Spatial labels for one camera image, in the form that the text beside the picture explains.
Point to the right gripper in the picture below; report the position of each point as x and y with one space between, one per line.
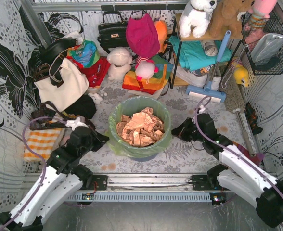
184 130

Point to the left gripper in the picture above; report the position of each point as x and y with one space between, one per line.
99 138

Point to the blue trash bin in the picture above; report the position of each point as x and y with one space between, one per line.
142 154

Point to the green trash bag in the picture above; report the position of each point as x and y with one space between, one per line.
129 107

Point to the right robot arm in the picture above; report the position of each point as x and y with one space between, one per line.
236 172

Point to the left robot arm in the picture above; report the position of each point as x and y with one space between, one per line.
62 176

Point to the brown patterned bag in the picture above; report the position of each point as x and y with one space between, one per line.
48 117

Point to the rainbow striped bag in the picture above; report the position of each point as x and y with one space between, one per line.
152 85

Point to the cream canvas tote bag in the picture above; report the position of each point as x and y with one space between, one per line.
74 84

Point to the magenta cloth bag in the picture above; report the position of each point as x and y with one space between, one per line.
142 36

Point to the black cloth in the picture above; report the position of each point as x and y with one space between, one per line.
84 106

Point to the crumpled brown paper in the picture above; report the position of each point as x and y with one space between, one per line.
142 129

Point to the orange checkered towel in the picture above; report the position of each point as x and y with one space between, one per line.
43 142

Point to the bristle broom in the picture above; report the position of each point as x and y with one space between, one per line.
234 103

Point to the red cloth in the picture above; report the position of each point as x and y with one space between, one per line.
97 72

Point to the pink white plush doll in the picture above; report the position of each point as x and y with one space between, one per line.
145 68

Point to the teal folded cloth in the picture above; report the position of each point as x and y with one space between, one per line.
192 55

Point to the yellow plush duck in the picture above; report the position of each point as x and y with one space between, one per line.
240 73

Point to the cream plush lamb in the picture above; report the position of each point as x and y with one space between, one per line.
120 63

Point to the colourful rainbow cloth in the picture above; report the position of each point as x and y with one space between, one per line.
85 55

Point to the wooden shelf rack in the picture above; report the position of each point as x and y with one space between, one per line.
175 33

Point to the white plush dog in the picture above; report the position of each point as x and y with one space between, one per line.
196 17

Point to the black leather handbag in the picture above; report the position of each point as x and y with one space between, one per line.
112 35

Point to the brown teddy bear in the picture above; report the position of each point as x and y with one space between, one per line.
225 15

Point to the silver foil pouch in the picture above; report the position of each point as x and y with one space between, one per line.
267 47

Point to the pink plush toy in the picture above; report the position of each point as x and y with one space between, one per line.
260 12

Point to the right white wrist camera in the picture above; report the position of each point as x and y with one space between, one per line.
196 112

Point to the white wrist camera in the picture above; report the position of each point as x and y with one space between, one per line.
73 124
196 112

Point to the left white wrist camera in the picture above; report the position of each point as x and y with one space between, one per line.
73 124

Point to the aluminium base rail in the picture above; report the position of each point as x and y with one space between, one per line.
145 187

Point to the black wire basket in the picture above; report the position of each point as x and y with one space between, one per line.
251 36

